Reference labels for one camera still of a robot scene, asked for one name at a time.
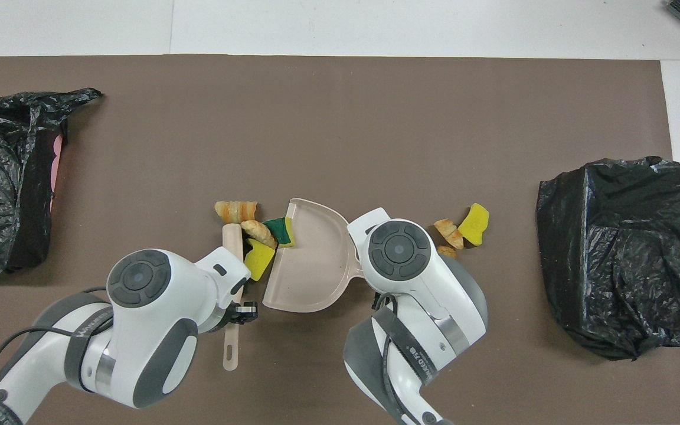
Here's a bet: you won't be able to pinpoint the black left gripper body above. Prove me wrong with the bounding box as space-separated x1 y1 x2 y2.
224 301 259 325

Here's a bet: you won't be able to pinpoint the yellow notched sponge piece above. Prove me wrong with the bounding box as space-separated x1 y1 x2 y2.
243 238 276 282

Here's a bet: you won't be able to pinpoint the beige brush black bristles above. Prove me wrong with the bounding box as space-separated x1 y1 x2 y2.
222 223 245 372

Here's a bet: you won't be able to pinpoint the beige plastic dustpan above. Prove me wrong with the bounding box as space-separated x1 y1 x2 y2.
262 198 365 313

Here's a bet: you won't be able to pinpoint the small pale bread chunk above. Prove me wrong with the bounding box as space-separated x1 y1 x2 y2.
240 220 279 250

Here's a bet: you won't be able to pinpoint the green yellow sponge piece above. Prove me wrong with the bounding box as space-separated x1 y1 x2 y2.
262 217 295 247

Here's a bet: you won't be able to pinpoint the striped croissant bread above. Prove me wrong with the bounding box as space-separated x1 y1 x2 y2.
214 201 258 224

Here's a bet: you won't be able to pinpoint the sliced bread crust piece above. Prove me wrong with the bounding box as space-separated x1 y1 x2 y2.
433 218 465 250

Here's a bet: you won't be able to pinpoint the yellow curved sponge piece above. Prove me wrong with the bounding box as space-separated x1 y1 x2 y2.
457 202 491 247

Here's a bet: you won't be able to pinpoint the pink plastic bin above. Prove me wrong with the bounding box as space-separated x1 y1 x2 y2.
50 133 64 212

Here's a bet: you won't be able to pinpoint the black trash bag bin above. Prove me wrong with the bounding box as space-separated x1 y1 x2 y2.
536 156 680 362

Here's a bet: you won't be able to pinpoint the brown table mat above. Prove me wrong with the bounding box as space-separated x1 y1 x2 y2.
0 54 680 425

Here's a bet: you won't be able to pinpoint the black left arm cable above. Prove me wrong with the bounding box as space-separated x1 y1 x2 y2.
0 287 112 391

